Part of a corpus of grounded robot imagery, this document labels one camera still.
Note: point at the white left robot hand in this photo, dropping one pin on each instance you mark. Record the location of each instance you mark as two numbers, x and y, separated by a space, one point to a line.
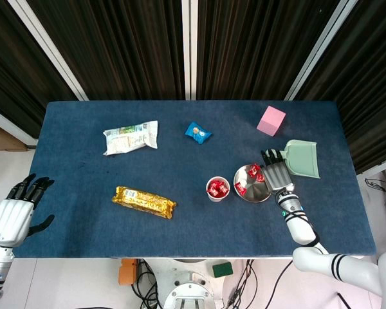
9 222

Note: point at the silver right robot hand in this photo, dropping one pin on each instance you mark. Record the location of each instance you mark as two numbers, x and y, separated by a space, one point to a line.
278 177

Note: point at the red candy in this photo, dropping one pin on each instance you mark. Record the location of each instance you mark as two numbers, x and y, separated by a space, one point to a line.
253 170
240 188
216 185
212 193
223 191
260 177

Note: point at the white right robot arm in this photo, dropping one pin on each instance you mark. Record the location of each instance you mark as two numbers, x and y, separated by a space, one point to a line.
300 230

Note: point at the metal bowl with candies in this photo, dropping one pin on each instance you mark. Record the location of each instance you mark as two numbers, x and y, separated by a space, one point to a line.
252 190

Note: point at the white paper cup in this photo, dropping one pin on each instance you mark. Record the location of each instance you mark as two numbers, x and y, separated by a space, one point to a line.
218 199

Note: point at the green plastic dustpan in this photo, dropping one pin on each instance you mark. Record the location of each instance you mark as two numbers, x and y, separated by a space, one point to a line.
304 159

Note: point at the pink foam cube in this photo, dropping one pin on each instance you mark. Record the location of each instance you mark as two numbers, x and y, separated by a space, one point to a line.
270 124

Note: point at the brown cardboard box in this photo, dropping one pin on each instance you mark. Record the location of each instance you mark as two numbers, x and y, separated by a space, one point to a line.
0 138

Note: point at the blue snack packet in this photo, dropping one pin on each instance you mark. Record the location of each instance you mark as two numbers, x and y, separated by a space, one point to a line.
197 132

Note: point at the blue fabric table cover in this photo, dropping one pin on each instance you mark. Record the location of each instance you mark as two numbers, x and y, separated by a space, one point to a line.
193 231

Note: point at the green sponge block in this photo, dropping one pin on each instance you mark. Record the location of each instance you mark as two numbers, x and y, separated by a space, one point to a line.
222 269

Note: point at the orange plastic box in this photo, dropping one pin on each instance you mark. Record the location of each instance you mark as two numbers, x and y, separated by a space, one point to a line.
127 273

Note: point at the dark pleated curtain panel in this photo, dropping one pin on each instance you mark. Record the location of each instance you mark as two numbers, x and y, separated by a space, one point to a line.
115 48
373 80
13 64
251 48

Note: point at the gold biscuit package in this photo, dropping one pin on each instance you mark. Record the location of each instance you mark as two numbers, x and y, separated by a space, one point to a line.
143 201

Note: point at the white robot torso base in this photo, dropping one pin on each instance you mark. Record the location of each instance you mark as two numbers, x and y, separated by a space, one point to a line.
193 289

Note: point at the white snack bag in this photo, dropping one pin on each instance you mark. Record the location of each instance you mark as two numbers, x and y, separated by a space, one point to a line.
128 138

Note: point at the white frame rail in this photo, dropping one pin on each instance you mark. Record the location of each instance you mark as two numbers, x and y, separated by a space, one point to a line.
378 165
9 127

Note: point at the white frame post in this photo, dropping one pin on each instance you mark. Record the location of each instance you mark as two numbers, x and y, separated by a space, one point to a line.
186 48
321 48
48 48

